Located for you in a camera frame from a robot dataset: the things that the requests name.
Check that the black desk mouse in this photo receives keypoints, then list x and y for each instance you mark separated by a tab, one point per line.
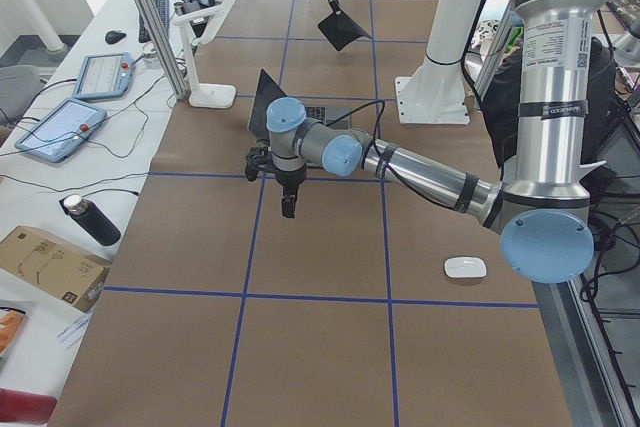
114	36

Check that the white pillar mount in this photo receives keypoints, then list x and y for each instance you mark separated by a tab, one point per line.
434	93

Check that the cardboard box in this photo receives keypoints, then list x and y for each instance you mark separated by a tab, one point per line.
55	266

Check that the lower teach pendant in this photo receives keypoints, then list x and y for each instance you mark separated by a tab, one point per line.
62	131

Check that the upper teach pendant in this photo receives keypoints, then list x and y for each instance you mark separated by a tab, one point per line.
105	76

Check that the aluminium frame post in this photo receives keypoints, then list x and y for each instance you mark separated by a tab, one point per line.
160	40

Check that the white computer mouse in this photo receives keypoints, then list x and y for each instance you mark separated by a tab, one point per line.
465	267

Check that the black mouse pad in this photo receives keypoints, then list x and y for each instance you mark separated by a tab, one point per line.
341	30

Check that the silver laptop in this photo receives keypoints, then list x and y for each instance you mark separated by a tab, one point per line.
274	110

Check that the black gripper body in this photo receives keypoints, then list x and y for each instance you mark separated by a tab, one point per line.
289	178

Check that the black water bottle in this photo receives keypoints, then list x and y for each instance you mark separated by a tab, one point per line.
91	219

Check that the teach pendant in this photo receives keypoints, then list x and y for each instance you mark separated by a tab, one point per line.
62	131
105	76

